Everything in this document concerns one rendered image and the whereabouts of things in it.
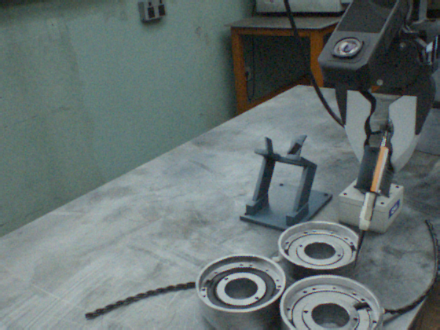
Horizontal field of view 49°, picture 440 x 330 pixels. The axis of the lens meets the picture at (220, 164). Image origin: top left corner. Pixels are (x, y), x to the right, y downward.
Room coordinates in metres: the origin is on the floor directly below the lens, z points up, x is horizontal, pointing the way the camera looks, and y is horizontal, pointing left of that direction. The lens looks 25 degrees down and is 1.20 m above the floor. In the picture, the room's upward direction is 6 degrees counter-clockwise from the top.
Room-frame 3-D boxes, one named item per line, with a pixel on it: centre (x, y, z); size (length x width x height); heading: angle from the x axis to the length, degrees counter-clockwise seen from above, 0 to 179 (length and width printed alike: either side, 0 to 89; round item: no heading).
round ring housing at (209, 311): (0.45, -0.01, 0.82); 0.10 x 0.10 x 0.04
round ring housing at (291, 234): (0.51, -0.12, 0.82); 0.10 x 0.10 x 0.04
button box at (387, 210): (0.62, -0.22, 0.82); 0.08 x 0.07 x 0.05; 138
